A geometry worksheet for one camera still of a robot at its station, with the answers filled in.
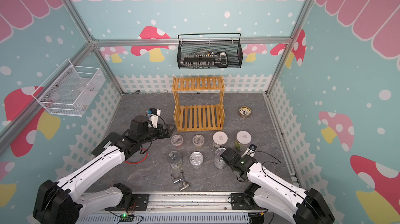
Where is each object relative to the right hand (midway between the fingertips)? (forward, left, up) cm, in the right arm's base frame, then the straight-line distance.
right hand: (240, 161), depth 83 cm
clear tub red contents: (+12, +35, +2) cm, 37 cm away
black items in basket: (+48, +20, +32) cm, 61 cm away
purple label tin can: (+1, +24, +2) cm, 24 cm away
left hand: (+13, +38, +14) cm, 42 cm away
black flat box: (+16, +77, -3) cm, 79 cm away
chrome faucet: (-11, +29, -1) cm, 31 cm away
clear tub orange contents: (+12, +23, +2) cm, 26 cm away
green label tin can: (0, +35, +4) cm, 35 cm away
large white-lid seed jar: (+10, +11, +6) cm, 16 cm away
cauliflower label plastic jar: (+10, -2, +5) cm, 11 cm away
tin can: (-2, +13, +6) cm, 14 cm away
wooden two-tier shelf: (+30, +23, -1) cm, 38 cm away
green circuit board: (-23, +58, -6) cm, 63 cm away
